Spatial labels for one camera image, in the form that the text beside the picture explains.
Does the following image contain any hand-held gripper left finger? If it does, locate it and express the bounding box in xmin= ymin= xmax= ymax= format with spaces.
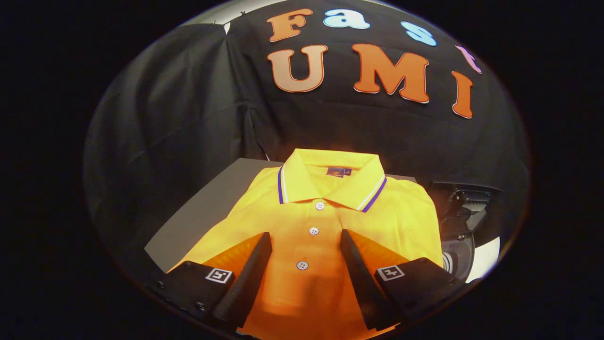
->
xmin=153 ymin=231 xmax=273 ymax=331

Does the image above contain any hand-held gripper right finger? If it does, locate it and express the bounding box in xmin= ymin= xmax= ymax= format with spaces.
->
xmin=340 ymin=229 xmax=468 ymax=331

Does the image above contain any yellow polo shirt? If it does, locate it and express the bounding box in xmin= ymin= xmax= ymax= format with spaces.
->
xmin=169 ymin=148 xmax=444 ymax=340

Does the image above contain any dark glass washing machine lid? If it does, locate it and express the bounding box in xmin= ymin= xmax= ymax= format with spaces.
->
xmin=428 ymin=181 xmax=504 ymax=222

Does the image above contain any grey cabinet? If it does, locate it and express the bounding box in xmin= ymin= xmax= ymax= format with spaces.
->
xmin=144 ymin=158 xmax=418 ymax=273

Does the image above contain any white sheet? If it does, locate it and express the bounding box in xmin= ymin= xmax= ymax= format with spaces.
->
xmin=466 ymin=236 xmax=501 ymax=284

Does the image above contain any black backdrop cloth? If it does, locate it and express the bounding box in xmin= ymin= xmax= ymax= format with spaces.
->
xmin=83 ymin=0 xmax=531 ymax=284

